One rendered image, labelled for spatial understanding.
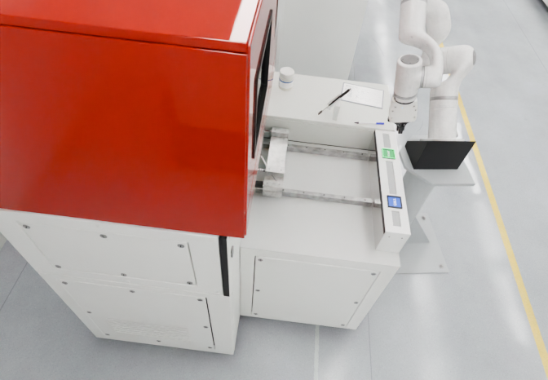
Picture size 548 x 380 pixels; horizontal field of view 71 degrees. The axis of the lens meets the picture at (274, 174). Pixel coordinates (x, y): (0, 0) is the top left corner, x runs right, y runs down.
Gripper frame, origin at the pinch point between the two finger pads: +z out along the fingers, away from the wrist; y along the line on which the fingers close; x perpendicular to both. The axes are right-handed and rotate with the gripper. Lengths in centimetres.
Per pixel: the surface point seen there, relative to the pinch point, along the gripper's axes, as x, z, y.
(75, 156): -66, -56, -81
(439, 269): 0, 120, 35
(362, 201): -19.0, 24.2, -15.0
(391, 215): -32.5, 14.9, -5.0
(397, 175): -11.9, 15.8, -0.8
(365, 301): -46, 64, -13
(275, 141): 7, 13, -54
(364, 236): -34.5, 27.1, -14.9
